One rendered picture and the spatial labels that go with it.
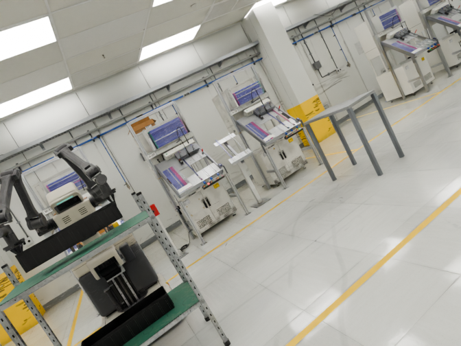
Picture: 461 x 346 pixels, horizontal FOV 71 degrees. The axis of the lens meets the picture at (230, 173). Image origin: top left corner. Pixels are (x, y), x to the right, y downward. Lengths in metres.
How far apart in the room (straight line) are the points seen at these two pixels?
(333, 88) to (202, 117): 3.32
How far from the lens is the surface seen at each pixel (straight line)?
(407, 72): 7.32
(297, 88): 6.93
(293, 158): 5.23
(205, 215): 4.60
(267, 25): 7.08
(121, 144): 6.12
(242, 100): 5.15
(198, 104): 6.51
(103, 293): 3.03
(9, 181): 2.40
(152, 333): 2.13
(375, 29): 7.49
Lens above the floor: 1.18
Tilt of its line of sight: 7 degrees down
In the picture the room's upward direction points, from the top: 29 degrees counter-clockwise
